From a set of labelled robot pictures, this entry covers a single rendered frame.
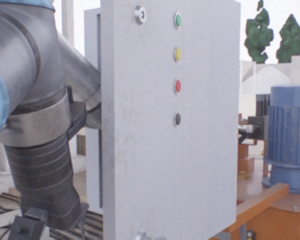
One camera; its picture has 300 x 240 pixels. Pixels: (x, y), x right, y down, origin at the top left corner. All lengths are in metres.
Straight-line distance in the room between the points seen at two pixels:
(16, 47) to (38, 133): 0.12
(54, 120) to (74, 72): 0.33
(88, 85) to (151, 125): 0.22
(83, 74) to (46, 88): 0.36
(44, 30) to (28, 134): 0.11
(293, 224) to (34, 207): 1.04
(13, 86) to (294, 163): 1.37
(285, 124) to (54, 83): 1.25
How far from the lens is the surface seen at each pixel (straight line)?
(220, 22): 0.95
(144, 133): 0.57
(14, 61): 0.31
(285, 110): 1.56
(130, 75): 0.52
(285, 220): 1.40
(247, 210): 1.22
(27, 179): 0.46
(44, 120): 0.41
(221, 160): 0.97
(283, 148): 1.57
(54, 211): 0.50
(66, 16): 4.43
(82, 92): 0.76
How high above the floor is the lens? 1.04
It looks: 6 degrees down
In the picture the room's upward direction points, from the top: straight up
